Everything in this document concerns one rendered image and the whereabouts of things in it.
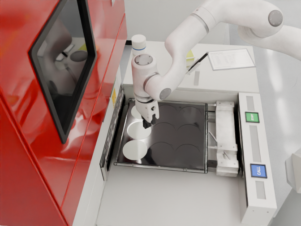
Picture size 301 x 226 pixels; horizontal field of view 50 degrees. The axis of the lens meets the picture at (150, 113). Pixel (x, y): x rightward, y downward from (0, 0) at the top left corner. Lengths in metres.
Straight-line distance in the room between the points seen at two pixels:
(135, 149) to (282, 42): 0.69
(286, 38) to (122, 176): 0.82
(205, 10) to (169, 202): 0.71
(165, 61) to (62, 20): 1.00
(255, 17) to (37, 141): 0.82
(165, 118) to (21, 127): 0.98
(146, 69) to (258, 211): 0.61
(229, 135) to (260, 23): 0.51
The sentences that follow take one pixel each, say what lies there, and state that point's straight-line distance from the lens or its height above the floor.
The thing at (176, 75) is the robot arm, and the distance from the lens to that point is 1.05.
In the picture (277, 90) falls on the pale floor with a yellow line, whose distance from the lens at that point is 3.04.
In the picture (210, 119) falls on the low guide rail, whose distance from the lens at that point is 1.53.
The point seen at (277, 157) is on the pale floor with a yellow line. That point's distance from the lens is 2.55.
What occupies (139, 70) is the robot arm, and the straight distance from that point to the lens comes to 1.05.
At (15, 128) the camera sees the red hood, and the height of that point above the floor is 1.61.
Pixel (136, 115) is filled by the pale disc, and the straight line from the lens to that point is 1.46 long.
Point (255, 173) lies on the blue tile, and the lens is 1.24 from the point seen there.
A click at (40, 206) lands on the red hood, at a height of 1.35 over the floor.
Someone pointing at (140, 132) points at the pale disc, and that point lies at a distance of 1.39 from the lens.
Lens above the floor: 1.98
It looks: 47 degrees down
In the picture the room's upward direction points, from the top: 2 degrees counter-clockwise
